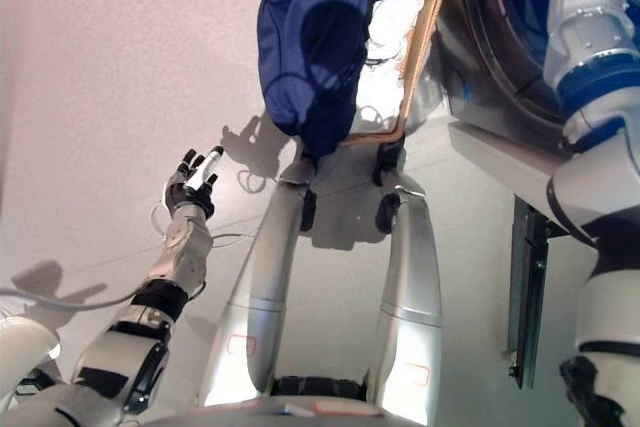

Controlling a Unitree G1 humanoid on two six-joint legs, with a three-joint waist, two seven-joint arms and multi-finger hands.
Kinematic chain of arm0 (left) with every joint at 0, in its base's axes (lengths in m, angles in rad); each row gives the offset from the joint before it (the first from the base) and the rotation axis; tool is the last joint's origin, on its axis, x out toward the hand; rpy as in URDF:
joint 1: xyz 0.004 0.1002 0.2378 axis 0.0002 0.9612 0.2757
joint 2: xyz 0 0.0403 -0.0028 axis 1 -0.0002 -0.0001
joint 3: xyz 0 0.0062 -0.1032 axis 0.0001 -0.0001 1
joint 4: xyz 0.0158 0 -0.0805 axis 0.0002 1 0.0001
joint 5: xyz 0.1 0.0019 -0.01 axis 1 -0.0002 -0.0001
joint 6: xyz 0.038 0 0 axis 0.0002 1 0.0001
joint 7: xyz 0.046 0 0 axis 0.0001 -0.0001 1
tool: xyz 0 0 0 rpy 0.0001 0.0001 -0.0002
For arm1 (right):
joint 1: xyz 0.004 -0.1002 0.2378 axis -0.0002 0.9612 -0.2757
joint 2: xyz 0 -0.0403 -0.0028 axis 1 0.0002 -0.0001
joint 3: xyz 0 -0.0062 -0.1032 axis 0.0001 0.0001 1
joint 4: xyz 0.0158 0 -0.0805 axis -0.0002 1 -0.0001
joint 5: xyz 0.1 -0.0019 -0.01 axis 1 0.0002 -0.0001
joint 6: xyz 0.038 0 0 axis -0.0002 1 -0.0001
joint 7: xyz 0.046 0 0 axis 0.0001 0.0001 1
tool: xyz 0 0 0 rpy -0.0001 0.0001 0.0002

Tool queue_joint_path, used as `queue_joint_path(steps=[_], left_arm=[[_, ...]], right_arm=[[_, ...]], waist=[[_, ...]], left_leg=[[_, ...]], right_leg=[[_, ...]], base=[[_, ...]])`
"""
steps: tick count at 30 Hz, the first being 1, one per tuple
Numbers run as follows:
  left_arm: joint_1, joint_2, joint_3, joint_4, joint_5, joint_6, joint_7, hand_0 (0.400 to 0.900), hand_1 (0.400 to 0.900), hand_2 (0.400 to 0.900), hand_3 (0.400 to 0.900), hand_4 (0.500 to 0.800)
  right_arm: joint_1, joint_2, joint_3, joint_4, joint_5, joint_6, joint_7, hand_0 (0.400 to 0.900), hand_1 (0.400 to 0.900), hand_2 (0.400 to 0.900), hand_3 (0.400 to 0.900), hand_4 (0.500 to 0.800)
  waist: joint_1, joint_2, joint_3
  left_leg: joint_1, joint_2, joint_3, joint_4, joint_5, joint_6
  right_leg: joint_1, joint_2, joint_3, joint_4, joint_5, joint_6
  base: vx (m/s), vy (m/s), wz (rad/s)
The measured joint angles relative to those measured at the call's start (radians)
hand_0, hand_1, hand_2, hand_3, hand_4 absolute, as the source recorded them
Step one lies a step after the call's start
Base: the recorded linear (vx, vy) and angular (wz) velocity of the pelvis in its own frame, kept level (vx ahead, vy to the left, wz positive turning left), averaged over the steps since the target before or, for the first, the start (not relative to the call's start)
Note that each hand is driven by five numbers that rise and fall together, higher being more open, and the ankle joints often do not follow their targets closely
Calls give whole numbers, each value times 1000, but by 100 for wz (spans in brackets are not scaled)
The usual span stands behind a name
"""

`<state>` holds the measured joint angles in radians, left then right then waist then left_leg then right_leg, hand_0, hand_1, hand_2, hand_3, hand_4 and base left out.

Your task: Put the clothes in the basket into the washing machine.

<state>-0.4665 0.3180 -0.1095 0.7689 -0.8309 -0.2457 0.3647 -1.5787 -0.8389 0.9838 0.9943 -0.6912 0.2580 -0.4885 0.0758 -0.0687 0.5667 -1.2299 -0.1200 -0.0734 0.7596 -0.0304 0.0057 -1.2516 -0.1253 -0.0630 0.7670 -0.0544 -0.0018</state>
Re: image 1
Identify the white rounded cover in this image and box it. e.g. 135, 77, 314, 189
0, 314, 61, 383

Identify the white appliance enclosure panel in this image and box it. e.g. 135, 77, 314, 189
446, 119, 596, 248

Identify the brown wicker laundry basket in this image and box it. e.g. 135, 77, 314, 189
267, 0, 454, 183

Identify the black left robot foot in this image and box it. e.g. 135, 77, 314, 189
298, 186, 319, 233

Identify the black robot foot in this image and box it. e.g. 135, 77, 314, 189
298, 186, 319, 233
377, 193, 401, 234

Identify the dark metal bracket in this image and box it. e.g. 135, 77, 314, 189
507, 194, 551, 391

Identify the thin white cable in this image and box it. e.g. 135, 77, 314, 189
149, 199, 264, 248

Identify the black right robot foot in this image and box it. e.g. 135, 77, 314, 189
377, 193, 401, 234

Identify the blue garment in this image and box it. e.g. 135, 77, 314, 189
255, 0, 401, 157

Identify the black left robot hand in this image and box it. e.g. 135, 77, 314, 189
164, 145, 225, 221

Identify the white garment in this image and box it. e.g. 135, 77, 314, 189
364, 0, 425, 68

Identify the silver right robot leg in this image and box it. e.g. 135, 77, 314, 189
372, 184, 446, 426

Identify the grey front-load washing machine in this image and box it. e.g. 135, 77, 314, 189
434, 0, 640, 148

